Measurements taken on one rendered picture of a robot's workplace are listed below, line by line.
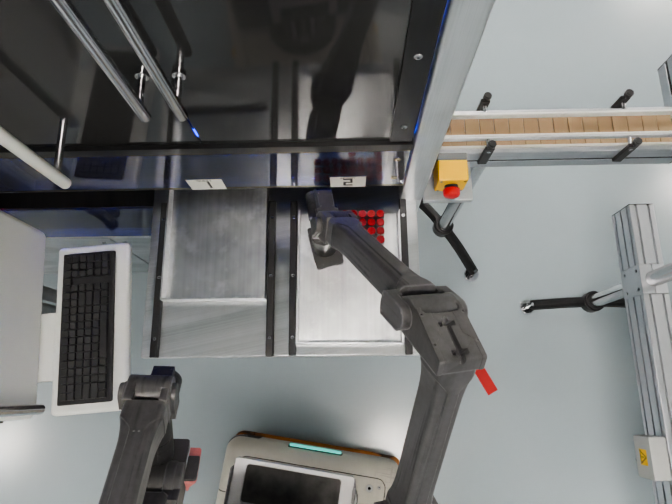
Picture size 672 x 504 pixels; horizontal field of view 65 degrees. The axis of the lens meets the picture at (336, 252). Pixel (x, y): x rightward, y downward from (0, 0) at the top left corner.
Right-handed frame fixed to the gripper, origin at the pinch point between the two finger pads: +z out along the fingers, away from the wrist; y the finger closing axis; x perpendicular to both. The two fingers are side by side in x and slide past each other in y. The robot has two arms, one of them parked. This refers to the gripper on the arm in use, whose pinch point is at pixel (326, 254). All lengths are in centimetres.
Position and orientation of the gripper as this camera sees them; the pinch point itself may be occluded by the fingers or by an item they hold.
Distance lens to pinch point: 133.0
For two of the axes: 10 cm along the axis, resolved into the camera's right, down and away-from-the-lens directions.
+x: -9.7, 2.4, -0.4
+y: -2.4, -9.4, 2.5
